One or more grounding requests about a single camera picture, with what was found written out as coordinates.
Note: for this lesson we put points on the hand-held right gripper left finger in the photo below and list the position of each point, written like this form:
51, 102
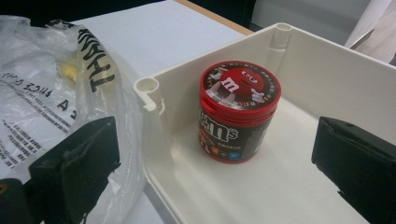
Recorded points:
74, 168

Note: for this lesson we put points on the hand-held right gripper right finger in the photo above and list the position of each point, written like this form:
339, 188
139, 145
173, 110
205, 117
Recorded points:
358, 168

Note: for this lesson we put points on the white plastic bin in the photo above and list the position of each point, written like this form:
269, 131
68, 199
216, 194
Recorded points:
280, 186

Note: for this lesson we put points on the clear printed plastic bag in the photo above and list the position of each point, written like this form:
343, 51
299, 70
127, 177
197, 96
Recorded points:
28, 102

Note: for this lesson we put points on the red candy jar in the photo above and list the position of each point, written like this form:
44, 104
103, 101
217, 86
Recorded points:
239, 124

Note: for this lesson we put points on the yellow snack packet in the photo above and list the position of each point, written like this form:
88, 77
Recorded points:
69, 71

